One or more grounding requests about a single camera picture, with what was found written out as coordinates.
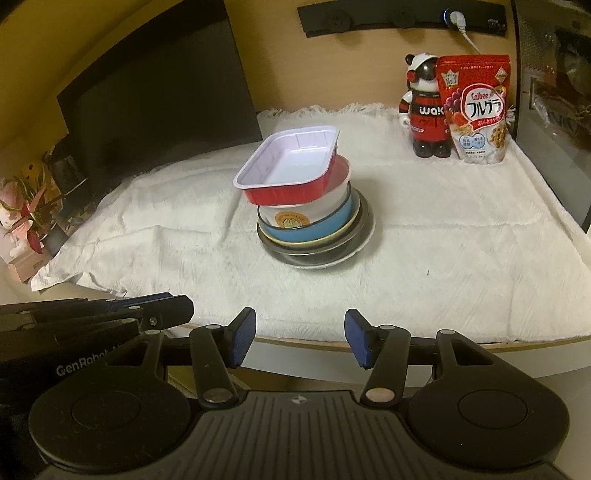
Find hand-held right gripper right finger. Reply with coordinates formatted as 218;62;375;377
344;308;499;407

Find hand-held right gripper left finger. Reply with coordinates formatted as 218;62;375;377
108;307;257;409

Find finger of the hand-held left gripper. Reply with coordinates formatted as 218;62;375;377
0;293;172;313
23;296;195;333

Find stainless steel bowl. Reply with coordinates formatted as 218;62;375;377
257;191;370;265

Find cream ceramic bowl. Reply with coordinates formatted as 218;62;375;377
259;194;363;252

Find blue ceramic bowl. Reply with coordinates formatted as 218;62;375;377
265;189;358;243

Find red rectangular foil tray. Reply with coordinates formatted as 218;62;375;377
233;126;341;206

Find white fluffy blanket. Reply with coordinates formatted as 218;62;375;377
31;105;591;346

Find pink potted plant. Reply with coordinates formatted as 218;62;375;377
0;161;70;258

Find black kettle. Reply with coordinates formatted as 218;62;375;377
44;137;89;197

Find black monitor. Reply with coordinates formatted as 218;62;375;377
57;0;264;200

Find panda robot figurine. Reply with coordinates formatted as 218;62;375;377
399;53;452;160

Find red cereal bag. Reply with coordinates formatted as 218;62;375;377
436;54;514;165

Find white glass-door appliance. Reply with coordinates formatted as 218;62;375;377
510;0;591;234

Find black wall power strip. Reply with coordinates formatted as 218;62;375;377
298;0;509;38

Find white plug with cable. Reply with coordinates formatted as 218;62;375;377
442;9;482;55

